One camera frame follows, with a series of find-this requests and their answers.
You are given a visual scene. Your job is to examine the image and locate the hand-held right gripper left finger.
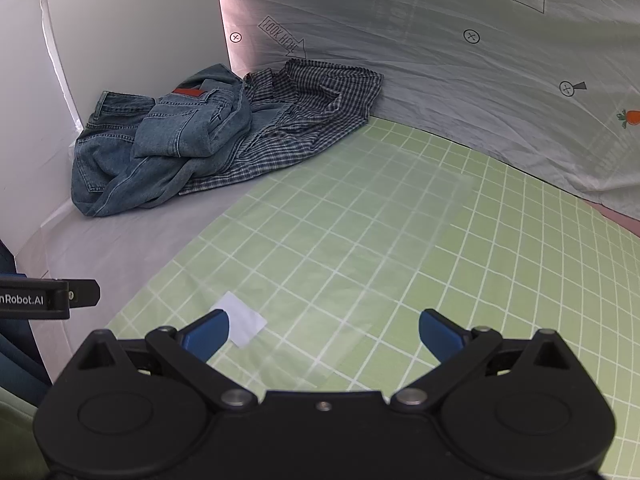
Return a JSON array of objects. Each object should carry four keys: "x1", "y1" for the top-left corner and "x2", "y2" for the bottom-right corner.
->
[{"x1": 75, "y1": 309, "x2": 260, "y2": 413}]

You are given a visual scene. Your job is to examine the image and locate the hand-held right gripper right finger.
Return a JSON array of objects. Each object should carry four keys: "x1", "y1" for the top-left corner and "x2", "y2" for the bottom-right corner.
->
[{"x1": 390, "y1": 309, "x2": 576, "y2": 413}]

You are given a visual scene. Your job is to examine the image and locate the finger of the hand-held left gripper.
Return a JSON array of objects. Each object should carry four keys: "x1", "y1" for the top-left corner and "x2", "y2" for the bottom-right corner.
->
[{"x1": 66, "y1": 280, "x2": 100, "y2": 309}]

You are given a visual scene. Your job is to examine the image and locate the blue denim jeans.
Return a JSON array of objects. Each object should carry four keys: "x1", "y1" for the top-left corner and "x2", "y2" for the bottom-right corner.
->
[{"x1": 71, "y1": 64, "x2": 253, "y2": 218}]

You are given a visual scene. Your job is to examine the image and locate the white paper label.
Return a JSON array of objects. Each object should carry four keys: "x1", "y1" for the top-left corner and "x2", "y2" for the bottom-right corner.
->
[{"x1": 210, "y1": 291, "x2": 267, "y2": 349}]

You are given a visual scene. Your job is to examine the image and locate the pink mattress edge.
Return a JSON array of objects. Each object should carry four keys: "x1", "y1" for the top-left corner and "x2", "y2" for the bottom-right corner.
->
[{"x1": 582, "y1": 199, "x2": 640, "y2": 237}]

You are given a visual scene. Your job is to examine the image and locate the grey printed cloth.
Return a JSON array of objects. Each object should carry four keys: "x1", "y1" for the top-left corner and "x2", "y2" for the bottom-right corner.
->
[{"x1": 214, "y1": 0, "x2": 640, "y2": 237}]

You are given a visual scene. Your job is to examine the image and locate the checked blue white shirt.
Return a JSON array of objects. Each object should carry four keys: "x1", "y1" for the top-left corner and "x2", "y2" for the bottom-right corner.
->
[{"x1": 177, "y1": 58, "x2": 385, "y2": 196}]

